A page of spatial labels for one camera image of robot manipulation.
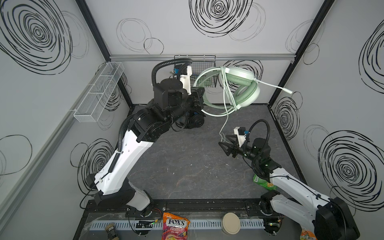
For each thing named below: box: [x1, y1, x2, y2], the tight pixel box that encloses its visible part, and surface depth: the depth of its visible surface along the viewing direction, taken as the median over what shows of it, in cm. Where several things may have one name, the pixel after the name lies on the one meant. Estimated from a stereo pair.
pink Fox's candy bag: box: [162, 212, 191, 240], surface depth 68 cm
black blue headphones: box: [184, 112, 205, 129], surface depth 104 cm
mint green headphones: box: [193, 66, 293, 143], surface depth 48 cm
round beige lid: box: [221, 212, 241, 235], surface depth 66 cm
